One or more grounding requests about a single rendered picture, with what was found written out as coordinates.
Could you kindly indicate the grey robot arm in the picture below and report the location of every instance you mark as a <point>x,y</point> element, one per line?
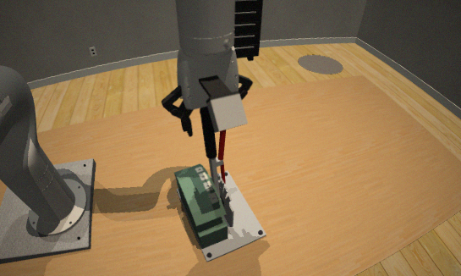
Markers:
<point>56,204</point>

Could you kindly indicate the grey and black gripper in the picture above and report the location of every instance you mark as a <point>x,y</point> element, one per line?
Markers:
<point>190,68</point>

